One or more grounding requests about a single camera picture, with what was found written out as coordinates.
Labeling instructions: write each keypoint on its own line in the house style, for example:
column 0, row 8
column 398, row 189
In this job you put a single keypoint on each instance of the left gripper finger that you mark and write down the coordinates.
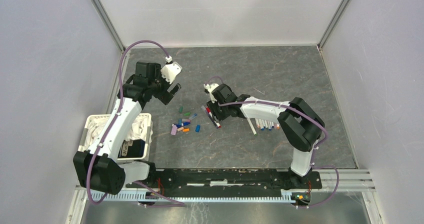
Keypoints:
column 174, row 90
column 166, row 98

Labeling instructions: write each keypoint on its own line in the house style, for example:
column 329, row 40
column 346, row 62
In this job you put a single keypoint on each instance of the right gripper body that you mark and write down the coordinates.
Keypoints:
column 219, row 112

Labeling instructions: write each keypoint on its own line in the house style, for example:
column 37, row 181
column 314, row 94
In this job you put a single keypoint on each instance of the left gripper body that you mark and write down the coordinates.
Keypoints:
column 159, row 87

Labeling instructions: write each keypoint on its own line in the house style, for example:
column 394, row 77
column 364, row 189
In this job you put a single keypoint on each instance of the red cap marker pen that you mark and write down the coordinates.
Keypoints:
column 212, row 116

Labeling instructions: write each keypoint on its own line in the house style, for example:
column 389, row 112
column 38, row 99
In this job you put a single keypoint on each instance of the purple grey marker pen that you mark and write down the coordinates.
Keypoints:
column 204, row 109

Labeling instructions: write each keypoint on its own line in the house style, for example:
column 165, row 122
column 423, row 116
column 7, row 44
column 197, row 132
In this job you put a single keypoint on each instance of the green cap marker pen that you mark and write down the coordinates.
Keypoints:
column 251, row 126

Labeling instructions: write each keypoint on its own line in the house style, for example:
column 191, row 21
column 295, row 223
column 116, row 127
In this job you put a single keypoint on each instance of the dark blue cap marker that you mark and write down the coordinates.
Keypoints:
column 267, row 125

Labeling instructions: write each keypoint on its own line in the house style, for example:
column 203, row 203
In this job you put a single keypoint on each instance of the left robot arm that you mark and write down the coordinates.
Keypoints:
column 97, row 168

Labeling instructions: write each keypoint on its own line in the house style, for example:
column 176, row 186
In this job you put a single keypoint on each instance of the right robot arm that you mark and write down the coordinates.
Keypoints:
column 302, row 126

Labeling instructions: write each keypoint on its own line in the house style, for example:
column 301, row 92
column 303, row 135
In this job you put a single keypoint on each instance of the white cloth in basket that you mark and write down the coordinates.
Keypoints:
column 141, row 129

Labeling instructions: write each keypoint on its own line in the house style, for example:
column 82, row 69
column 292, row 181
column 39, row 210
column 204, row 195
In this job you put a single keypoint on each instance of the black item in basket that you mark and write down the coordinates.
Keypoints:
column 132, row 149

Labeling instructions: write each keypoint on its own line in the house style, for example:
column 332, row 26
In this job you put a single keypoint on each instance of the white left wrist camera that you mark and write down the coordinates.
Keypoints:
column 170, row 72

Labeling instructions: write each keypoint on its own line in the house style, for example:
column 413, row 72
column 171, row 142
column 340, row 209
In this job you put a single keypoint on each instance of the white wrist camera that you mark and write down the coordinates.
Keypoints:
column 209, row 88
column 170, row 72

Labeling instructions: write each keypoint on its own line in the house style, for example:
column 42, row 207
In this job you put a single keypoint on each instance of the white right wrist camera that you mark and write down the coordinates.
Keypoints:
column 209, row 88

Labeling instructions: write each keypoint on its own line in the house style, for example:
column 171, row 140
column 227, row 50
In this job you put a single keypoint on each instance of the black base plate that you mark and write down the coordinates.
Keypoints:
column 230, row 182

